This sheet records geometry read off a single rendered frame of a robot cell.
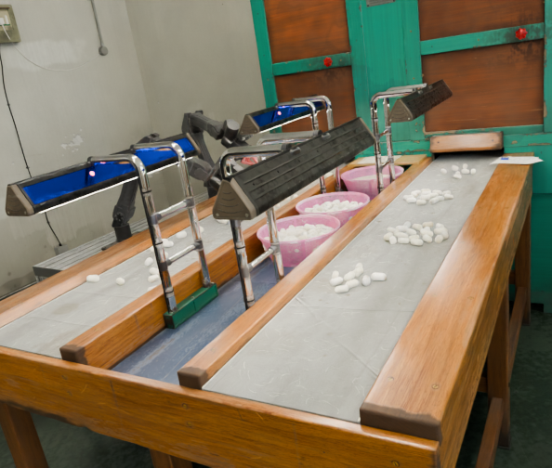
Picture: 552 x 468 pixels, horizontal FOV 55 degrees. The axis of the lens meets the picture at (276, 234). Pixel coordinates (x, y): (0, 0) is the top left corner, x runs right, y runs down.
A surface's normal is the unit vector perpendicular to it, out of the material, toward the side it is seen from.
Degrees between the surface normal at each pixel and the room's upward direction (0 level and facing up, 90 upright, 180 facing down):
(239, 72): 90
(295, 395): 0
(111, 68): 89
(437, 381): 0
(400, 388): 0
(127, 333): 90
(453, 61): 91
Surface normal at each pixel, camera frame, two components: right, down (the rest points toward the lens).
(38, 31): 0.84, 0.04
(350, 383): -0.15, -0.94
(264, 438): -0.47, 0.34
